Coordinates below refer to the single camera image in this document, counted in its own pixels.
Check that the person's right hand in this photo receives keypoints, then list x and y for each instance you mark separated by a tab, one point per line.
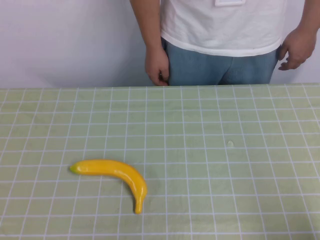
156	65

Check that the person's left hand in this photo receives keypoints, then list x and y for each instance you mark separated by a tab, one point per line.
298	47

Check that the yellow plastic banana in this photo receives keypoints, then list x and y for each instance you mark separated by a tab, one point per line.
117	170

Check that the person's left forearm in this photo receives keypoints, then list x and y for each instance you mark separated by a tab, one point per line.
310	15

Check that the person's right forearm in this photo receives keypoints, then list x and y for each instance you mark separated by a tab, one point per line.
146	22

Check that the light blue jeans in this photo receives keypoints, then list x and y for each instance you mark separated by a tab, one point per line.
212	70

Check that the white t-shirt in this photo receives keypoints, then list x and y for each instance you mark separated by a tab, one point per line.
220	27

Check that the white badge card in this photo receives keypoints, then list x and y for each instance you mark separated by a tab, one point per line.
229	2

